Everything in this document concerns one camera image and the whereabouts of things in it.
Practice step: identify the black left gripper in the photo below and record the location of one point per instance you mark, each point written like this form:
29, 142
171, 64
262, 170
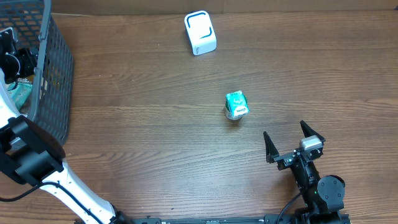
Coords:
23, 59

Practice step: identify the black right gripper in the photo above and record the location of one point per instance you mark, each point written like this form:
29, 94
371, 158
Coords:
286, 159

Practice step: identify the teal snack packet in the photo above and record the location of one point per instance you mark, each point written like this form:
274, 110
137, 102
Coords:
19, 91

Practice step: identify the green white yogurt cup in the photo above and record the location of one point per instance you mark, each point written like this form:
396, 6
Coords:
236, 105

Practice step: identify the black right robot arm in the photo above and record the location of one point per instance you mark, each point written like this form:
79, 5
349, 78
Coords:
323, 196

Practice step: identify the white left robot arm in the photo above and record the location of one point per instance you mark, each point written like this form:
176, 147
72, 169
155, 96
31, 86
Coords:
30, 155

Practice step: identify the white barcode scanner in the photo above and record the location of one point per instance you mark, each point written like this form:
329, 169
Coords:
201, 33

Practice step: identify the grey plastic mesh basket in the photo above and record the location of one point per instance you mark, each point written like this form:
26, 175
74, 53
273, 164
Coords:
45, 58

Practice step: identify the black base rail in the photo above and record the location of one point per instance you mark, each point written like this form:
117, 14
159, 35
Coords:
267, 219

